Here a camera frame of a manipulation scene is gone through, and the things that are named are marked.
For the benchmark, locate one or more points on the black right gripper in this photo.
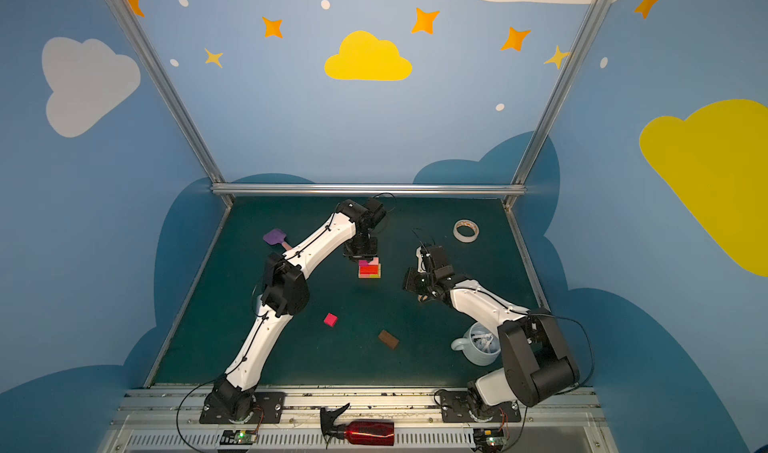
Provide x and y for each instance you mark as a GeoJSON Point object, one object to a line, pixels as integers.
{"type": "Point", "coordinates": [417, 281]}

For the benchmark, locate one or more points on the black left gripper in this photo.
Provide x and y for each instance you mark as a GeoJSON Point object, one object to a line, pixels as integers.
{"type": "Point", "coordinates": [363, 251]}

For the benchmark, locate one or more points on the brown wood block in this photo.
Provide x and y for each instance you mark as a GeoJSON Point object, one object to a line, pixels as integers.
{"type": "Point", "coordinates": [388, 339]}

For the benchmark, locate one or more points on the dark pink cube block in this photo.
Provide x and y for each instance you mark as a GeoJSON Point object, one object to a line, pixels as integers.
{"type": "Point", "coordinates": [330, 319]}

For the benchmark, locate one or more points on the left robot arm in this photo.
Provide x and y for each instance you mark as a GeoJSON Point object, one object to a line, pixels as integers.
{"type": "Point", "coordinates": [284, 294]}

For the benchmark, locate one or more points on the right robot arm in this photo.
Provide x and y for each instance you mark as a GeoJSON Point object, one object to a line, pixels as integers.
{"type": "Point", "coordinates": [537, 361]}

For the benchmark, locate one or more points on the white tape roll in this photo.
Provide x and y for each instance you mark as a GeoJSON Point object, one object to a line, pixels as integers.
{"type": "Point", "coordinates": [466, 231]}

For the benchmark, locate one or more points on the light blue mug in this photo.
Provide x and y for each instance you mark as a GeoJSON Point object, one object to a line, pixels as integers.
{"type": "Point", "coordinates": [479, 345]}

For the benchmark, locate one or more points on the purple pink toy spatula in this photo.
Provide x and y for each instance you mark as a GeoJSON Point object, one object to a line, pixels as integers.
{"type": "Point", "coordinates": [277, 236]}

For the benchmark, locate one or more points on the right controller board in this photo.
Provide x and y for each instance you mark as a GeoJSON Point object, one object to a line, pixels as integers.
{"type": "Point", "coordinates": [488, 441]}

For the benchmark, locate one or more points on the controller board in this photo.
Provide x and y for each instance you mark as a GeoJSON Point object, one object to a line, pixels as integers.
{"type": "Point", "coordinates": [488, 441]}
{"type": "Point", "coordinates": [246, 437]}

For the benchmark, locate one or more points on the red spray bottle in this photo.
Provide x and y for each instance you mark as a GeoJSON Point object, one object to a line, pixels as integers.
{"type": "Point", "coordinates": [365, 432]}

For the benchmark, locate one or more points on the left controller board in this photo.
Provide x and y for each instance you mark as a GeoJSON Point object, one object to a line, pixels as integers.
{"type": "Point", "coordinates": [246, 437]}

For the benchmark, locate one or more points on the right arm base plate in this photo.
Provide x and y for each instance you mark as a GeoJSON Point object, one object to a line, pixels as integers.
{"type": "Point", "coordinates": [466, 406]}

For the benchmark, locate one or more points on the aluminium frame rail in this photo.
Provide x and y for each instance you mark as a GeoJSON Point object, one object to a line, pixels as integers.
{"type": "Point", "coordinates": [421, 190]}

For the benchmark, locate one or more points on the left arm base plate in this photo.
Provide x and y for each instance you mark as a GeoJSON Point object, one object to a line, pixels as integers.
{"type": "Point", "coordinates": [270, 406]}

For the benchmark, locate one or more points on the aluminium corner post left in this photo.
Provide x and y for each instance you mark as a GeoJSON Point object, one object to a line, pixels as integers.
{"type": "Point", "coordinates": [137, 37]}

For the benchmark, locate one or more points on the aluminium corner post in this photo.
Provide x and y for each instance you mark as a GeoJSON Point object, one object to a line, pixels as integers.
{"type": "Point", "coordinates": [580, 47]}
{"type": "Point", "coordinates": [137, 37]}

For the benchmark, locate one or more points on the aluminium corner post right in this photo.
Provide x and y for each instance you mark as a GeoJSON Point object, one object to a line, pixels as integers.
{"type": "Point", "coordinates": [580, 47]}

